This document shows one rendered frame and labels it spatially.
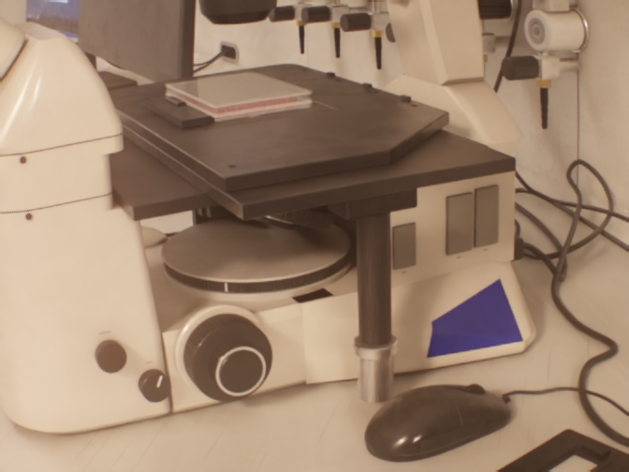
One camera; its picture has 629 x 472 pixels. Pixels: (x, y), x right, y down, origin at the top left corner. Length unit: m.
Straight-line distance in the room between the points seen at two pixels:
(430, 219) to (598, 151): 0.50
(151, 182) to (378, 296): 0.18
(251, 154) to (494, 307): 0.27
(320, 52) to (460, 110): 1.08
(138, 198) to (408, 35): 0.32
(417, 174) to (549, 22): 0.59
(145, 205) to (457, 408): 0.26
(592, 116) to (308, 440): 0.68
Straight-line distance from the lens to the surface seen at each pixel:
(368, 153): 0.67
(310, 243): 0.85
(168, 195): 0.68
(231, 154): 0.68
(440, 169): 0.67
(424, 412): 0.70
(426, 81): 0.89
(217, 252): 0.84
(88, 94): 0.67
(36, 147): 0.67
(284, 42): 2.05
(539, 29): 1.23
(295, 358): 0.79
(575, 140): 1.30
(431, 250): 0.81
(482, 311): 0.83
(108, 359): 0.72
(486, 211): 0.83
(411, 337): 0.80
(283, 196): 0.62
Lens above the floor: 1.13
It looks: 20 degrees down
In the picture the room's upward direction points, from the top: 2 degrees counter-clockwise
